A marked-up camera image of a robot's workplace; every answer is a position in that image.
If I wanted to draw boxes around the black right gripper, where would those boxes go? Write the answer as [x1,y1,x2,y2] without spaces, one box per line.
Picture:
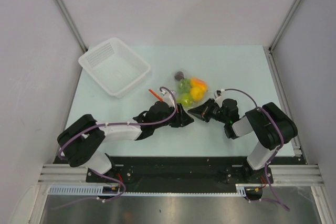
[188,98,228,124]

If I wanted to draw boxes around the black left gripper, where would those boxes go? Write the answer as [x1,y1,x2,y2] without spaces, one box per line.
[153,103,193,129]

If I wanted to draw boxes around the clear zip top bag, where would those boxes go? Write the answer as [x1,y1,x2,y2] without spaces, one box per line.
[147,69,213,109]

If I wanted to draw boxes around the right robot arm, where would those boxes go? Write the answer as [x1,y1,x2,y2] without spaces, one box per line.
[188,99,298,183]

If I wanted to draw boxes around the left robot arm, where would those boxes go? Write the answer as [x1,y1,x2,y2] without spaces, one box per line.
[57,101,194,182]

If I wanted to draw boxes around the yellow fake lemon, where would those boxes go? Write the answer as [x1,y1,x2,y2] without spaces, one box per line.
[190,86,205,102]

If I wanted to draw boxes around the light green fake pear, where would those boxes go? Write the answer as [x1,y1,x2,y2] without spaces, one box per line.
[176,93,194,107]

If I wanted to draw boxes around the orange fake peach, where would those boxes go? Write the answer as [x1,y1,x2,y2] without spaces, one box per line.
[190,77,208,92]

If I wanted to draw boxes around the dark purple fake fruit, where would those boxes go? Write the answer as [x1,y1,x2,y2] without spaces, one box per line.
[174,71,185,81]

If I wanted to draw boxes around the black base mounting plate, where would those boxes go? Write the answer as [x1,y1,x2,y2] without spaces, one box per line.
[86,156,274,194]

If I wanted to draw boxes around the white plastic basket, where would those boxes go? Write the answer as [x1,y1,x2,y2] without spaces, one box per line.
[78,38,151,98]

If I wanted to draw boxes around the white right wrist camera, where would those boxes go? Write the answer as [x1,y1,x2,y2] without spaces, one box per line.
[214,89,225,100]

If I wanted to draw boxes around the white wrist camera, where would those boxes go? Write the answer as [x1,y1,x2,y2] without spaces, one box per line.
[160,90,175,107]
[214,89,225,100]

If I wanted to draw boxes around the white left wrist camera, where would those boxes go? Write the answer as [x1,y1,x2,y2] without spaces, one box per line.
[160,90,175,107]

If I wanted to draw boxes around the right aluminium corner post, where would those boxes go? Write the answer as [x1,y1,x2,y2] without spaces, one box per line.
[269,0,319,51]

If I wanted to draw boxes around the aluminium corner post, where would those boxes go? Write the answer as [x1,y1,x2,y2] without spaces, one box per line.
[269,0,319,51]
[53,0,88,53]

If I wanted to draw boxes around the white slotted cable duct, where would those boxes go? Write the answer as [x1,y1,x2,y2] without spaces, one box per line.
[48,185,246,197]

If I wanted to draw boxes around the aluminium frame rail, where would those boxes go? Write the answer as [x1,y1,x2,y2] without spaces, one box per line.
[270,165,324,187]

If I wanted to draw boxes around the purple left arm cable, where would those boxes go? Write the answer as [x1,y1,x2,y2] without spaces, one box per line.
[58,86,177,161]

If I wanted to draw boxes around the left aluminium corner post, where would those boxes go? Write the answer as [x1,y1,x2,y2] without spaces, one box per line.
[53,0,88,53]

